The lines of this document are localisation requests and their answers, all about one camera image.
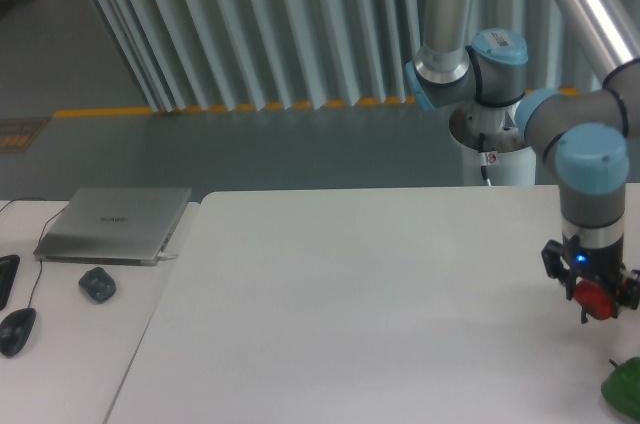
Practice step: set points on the white folding partition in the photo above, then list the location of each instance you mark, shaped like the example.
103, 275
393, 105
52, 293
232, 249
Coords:
229, 53

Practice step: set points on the red bell pepper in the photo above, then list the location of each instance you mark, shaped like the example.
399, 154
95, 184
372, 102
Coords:
599, 304

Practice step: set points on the white usb plug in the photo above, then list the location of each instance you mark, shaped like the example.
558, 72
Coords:
166, 257

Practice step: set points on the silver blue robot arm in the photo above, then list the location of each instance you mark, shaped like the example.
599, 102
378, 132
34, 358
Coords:
582, 140

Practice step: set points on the black computer mouse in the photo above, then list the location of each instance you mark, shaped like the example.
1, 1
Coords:
16, 328

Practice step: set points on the black earbuds case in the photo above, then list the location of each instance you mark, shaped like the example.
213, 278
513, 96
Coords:
98, 285

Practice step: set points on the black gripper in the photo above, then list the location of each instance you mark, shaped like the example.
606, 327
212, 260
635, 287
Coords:
574, 265

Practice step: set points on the silver closed laptop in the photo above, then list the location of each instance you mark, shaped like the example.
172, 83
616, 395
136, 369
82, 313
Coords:
115, 225

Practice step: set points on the green bell pepper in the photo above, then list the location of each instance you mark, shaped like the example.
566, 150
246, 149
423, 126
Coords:
621, 388

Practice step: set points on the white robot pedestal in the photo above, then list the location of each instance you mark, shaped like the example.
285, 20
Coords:
516, 168

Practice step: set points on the black keyboard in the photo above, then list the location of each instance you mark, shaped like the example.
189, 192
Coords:
8, 269

